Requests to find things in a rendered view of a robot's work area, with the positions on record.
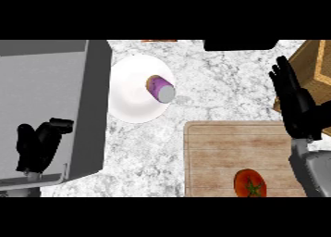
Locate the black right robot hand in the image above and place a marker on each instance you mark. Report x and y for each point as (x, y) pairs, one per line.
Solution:
(299, 102)

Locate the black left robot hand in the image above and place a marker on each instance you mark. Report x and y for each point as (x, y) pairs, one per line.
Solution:
(35, 145)

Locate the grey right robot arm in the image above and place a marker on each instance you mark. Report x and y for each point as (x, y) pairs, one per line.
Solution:
(315, 171)

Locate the wooden cutting board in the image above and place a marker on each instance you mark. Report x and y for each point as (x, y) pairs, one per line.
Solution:
(231, 157)

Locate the red tomato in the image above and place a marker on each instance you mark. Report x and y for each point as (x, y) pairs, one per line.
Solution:
(249, 184)

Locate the black appliance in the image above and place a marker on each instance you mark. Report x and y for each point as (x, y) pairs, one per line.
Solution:
(239, 44)

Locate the white plate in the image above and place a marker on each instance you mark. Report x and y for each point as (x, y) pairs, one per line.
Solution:
(136, 89)

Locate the purple can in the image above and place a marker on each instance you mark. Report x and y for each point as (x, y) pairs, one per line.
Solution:
(161, 89)

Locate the brown object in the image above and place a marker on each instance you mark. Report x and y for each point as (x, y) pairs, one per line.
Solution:
(158, 40)

